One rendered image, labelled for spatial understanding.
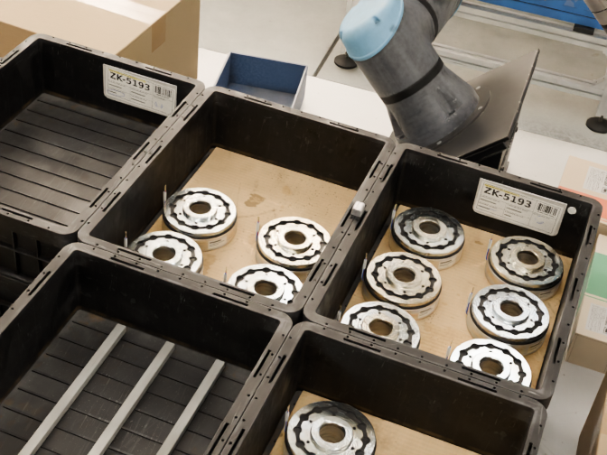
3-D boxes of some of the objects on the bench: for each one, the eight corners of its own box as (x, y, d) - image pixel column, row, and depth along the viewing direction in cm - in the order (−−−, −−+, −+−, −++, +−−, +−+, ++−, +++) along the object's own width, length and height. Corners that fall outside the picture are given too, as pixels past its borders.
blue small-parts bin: (228, 82, 201) (229, 51, 196) (304, 97, 200) (308, 65, 195) (200, 141, 186) (202, 107, 181) (284, 156, 184) (287, 124, 180)
